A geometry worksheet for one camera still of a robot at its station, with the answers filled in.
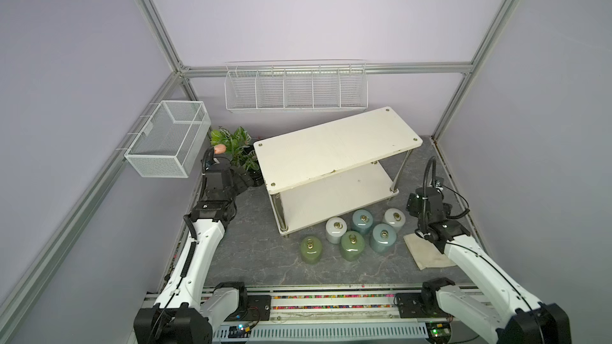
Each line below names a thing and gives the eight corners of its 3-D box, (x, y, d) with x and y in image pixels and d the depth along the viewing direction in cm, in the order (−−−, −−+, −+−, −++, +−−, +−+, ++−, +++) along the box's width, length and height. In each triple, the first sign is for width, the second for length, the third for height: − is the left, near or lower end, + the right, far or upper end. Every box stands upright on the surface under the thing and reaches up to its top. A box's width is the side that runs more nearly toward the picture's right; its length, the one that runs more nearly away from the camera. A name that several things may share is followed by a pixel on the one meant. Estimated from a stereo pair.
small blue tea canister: (371, 253, 86) (375, 245, 79) (368, 231, 91) (372, 221, 84) (392, 253, 86) (399, 245, 79) (388, 231, 91) (393, 221, 84)
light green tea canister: (341, 261, 84) (343, 253, 77) (339, 239, 89) (341, 230, 82) (362, 261, 84) (366, 253, 77) (359, 239, 89) (363, 230, 82)
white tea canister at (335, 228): (322, 238, 89) (322, 229, 83) (330, 222, 94) (331, 212, 87) (338, 247, 87) (340, 238, 81) (346, 230, 91) (348, 221, 85)
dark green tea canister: (301, 263, 84) (300, 256, 77) (302, 244, 88) (301, 236, 82) (322, 263, 84) (322, 256, 77) (321, 244, 88) (322, 236, 82)
